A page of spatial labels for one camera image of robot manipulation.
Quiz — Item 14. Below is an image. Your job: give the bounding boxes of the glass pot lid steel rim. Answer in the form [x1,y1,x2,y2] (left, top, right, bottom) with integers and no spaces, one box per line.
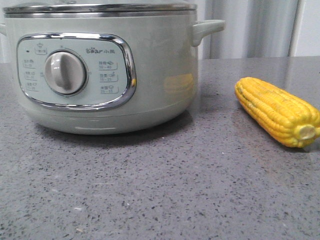
[3,0,197,14]

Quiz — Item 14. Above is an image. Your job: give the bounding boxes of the yellow corn cob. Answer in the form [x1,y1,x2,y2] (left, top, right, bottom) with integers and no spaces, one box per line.
[234,77,320,148]

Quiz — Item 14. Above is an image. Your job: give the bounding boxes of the pale green electric cooking pot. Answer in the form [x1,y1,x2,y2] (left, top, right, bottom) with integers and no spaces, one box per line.
[0,10,226,136]

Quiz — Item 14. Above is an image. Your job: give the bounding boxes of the white pleated curtain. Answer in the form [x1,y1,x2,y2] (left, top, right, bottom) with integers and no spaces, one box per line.
[0,0,320,62]

